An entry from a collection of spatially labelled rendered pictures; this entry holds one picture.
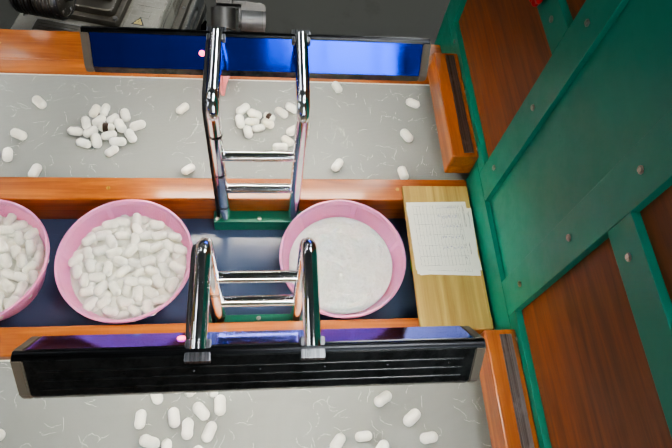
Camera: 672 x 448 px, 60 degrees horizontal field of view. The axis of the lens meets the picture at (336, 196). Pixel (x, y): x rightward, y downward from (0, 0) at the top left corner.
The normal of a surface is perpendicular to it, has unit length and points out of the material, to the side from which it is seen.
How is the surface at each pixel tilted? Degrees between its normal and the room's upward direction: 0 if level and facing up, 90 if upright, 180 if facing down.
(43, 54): 0
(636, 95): 90
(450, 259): 0
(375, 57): 58
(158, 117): 0
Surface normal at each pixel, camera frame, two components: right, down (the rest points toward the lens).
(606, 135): -0.99, 0.00
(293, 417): 0.11, -0.49
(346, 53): 0.11, 0.48
